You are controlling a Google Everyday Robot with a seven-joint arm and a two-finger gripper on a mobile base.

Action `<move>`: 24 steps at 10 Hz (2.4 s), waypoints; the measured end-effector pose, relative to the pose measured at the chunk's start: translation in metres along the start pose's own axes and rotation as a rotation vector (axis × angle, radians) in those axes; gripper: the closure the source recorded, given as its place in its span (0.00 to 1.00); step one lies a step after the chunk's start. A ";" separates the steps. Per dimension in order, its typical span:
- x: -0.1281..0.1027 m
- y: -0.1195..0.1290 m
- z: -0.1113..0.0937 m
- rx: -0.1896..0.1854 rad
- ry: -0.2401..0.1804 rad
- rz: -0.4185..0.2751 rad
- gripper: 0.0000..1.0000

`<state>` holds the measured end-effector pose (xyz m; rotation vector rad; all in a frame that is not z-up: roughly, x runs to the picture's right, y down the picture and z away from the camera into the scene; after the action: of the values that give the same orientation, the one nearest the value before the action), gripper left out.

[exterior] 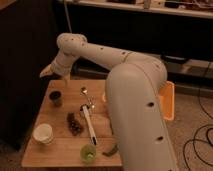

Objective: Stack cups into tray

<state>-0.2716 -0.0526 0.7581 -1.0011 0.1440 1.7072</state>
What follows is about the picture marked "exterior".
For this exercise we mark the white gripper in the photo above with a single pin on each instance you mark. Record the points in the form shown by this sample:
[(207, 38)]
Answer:
[(61, 65)]

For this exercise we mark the dark brown cup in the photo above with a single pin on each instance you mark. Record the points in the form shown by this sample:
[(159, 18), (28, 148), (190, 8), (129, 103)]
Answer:
[(56, 98)]

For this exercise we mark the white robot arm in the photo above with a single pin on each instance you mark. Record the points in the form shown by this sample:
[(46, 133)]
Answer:
[(132, 87)]

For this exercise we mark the orange plastic tray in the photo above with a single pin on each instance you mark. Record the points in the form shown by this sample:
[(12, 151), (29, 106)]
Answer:
[(166, 99)]

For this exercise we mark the metal spoon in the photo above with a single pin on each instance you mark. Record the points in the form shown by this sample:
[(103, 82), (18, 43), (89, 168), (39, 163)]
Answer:
[(84, 91)]

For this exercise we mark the bunch of dark grapes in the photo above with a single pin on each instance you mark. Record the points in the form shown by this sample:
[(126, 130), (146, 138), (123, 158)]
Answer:
[(74, 125)]

